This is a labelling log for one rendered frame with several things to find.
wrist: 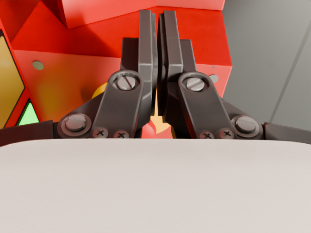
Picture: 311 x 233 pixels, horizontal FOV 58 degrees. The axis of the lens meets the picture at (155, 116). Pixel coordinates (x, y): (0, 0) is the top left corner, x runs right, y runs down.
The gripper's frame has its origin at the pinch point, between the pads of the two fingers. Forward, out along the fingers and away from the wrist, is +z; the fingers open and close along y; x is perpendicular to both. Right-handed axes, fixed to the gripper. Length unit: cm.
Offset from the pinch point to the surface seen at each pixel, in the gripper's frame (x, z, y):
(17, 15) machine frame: -13.6, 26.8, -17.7
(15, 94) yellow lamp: -6.8, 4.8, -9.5
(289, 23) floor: -44, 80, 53
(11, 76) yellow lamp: -5.5, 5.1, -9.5
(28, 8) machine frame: -14.3, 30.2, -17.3
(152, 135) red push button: -9.6, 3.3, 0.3
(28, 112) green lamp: -9.4, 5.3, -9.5
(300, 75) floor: -67, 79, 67
